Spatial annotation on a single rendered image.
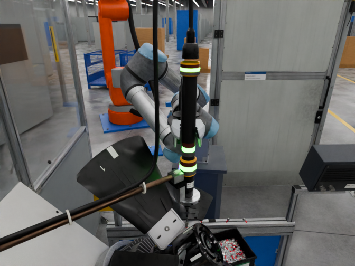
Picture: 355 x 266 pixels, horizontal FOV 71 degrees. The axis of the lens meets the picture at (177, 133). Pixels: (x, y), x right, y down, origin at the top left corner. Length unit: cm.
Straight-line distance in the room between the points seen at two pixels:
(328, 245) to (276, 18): 200
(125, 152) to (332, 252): 220
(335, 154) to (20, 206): 112
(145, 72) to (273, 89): 176
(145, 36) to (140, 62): 761
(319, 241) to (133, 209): 218
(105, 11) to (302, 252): 407
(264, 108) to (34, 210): 228
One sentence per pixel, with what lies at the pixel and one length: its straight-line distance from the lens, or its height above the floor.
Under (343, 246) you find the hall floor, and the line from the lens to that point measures 272.
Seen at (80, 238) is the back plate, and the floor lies 120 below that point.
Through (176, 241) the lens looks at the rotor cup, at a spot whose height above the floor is 123.
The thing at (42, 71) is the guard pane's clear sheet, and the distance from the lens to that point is 154.
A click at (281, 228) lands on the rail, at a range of 139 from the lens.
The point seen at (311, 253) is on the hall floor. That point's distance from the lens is 253.
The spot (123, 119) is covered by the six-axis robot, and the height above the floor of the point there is 16.
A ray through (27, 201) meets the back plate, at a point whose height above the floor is 133.
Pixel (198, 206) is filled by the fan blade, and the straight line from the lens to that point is 87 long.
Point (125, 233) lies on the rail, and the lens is 130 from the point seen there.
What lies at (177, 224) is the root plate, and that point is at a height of 125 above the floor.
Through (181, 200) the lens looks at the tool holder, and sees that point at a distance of 68.
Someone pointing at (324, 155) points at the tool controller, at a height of 124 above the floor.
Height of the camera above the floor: 174
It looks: 24 degrees down
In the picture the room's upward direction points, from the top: straight up
